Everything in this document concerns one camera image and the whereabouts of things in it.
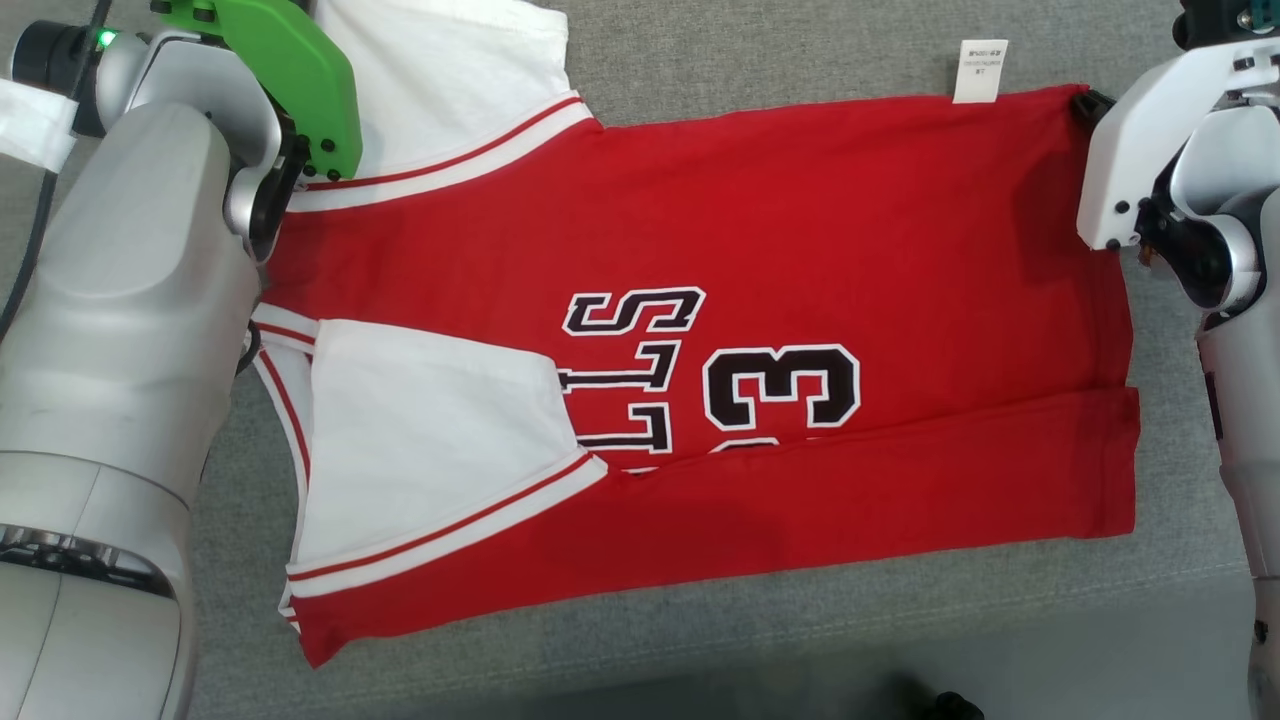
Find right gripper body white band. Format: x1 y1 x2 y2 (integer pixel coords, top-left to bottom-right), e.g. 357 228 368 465
1076 38 1280 306

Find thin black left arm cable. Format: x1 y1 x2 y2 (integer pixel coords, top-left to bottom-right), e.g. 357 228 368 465
0 0 114 343

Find red basketball jersey white sleeves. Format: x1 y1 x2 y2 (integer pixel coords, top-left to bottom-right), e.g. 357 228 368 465
245 0 1142 669

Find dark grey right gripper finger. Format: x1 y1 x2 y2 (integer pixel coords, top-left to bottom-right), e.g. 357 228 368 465
1070 87 1117 127

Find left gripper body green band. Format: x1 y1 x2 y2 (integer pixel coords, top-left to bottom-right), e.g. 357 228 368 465
150 0 364 259

